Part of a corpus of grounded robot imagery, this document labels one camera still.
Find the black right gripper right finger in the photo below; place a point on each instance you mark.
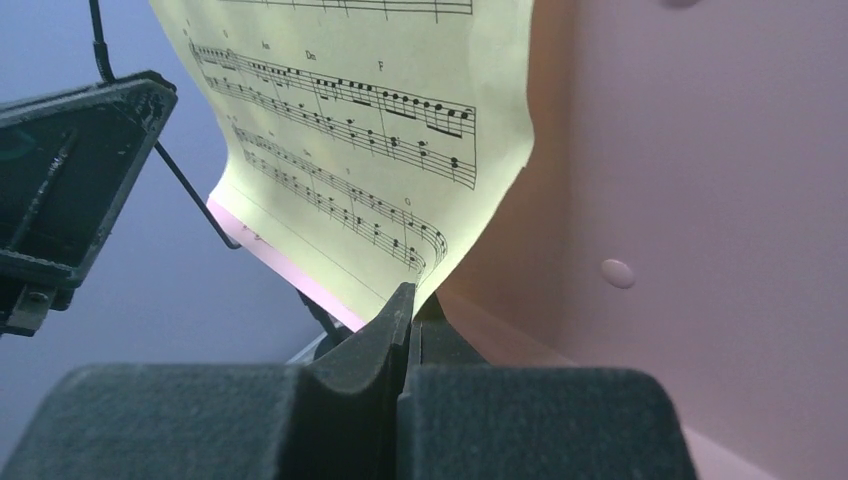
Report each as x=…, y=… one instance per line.
x=460, y=417

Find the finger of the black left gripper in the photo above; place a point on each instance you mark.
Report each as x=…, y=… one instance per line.
x=69, y=161

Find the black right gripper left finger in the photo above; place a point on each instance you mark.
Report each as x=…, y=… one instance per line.
x=334, y=418

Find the yellow sheet music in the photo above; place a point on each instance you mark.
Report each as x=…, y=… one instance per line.
x=369, y=143

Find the pink music stand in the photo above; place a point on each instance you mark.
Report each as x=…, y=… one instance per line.
x=683, y=212

